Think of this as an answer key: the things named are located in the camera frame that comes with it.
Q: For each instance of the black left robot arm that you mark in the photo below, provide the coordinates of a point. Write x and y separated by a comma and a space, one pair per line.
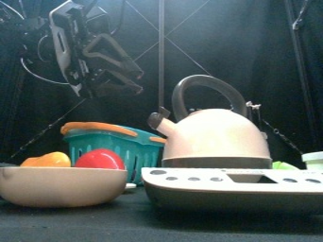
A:
18, 30

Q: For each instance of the red toy tomato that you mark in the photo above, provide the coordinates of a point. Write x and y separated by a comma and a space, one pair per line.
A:
100, 159

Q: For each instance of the orange toy pepper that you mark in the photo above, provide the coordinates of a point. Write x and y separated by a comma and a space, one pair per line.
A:
48, 160

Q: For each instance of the white small disc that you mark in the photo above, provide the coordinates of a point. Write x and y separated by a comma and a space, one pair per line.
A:
129, 186

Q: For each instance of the beige toy bowl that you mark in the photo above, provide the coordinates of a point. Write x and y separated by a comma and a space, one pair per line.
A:
60, 186

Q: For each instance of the white toy stove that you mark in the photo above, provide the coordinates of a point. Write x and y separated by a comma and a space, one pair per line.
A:
234, 186

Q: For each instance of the green toy piece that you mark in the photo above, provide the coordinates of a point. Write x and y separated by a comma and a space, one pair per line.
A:
283, 165

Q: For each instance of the white toy cup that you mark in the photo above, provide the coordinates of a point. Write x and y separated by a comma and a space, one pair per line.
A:
312, 160

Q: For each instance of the grey vertical frame pole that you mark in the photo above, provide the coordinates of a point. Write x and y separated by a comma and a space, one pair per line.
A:
160, 53

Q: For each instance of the black frame pole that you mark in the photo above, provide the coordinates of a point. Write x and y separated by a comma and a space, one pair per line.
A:
300, 63

